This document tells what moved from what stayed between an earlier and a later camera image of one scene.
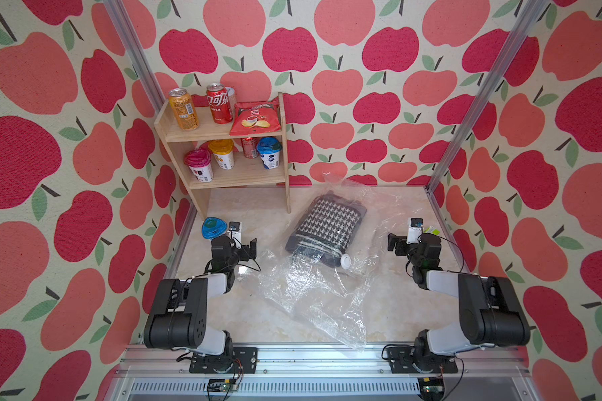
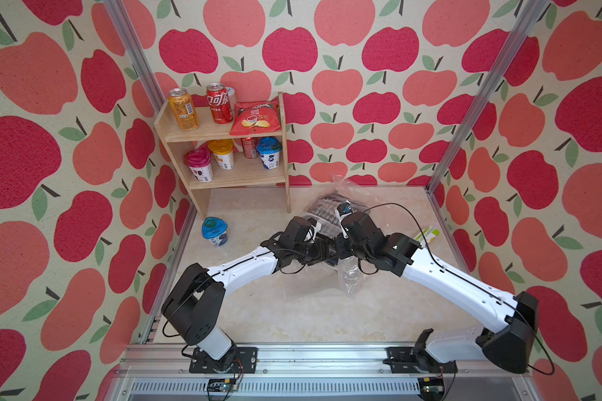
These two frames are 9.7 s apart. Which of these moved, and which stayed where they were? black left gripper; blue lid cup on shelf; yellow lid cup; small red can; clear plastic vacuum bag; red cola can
Moved: clear plastic vacuum bag; black left gripper
Stayed: yellow lid cup; blue lid cup on shelf; red cola can; small red can
